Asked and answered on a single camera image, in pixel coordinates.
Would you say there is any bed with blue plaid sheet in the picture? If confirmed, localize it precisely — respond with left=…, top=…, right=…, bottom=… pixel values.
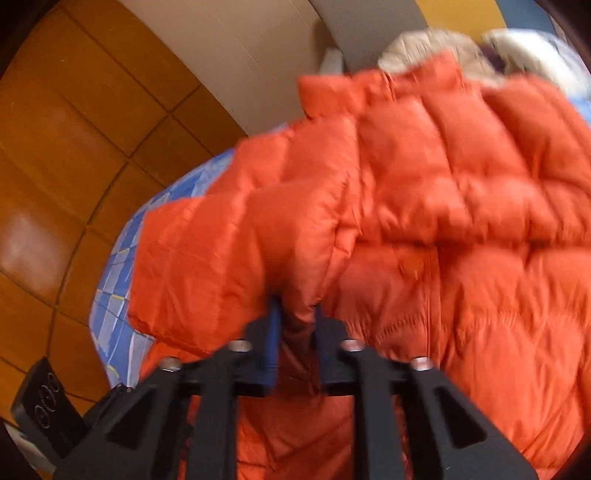
left=89, top=124, right=289, bottom=389

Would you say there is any wooden wardrobe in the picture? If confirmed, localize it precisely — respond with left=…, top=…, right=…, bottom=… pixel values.
left=0, top=0, right=247, bottom=416

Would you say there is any white pillow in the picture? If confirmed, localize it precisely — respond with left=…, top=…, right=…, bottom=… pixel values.
left=484, top=28, right=591, bottom=99

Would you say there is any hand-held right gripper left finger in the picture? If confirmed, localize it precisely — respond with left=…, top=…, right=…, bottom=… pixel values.
left=53, top=295, right=283, bottom=480

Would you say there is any grey yellow blue headboard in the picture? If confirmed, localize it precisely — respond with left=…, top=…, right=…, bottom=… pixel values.
left=309, top=0, right=555, bottom=75

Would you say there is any beige cloth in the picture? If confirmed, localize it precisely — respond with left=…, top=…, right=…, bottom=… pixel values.
left=378, top=28, right=505, bottom=88

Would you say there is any orange down jacket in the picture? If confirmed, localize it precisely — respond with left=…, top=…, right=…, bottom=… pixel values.
left=127, top=51, right=591, bottom=480

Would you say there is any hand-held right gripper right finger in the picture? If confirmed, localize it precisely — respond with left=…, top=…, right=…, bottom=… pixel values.
left=314, top=305, right=539, bottom=480

